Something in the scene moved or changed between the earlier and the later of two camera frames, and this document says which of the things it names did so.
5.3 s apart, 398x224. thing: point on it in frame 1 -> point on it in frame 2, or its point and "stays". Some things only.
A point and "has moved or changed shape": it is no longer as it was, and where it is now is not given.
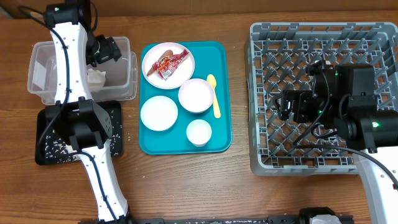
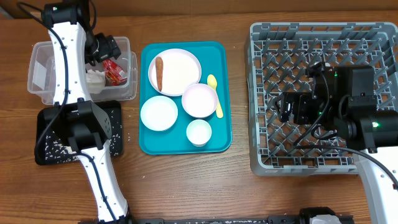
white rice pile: x=59 y=149 stays
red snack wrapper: x=165 y=66 -> x=114 y=74
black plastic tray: x=52 y=147 stays
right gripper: x=301 y=101 stays
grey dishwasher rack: x=279 y=53 stays
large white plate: x=168 y=65 has moved or changed shape
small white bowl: x=158 y=113 stays
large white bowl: x=196 y=95 has moved or changed shape
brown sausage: x=168 y=53 -> x=158 y=70
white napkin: x=96 y=79 stays
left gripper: x=110 y=50 stays
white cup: x=199 y=132 stays
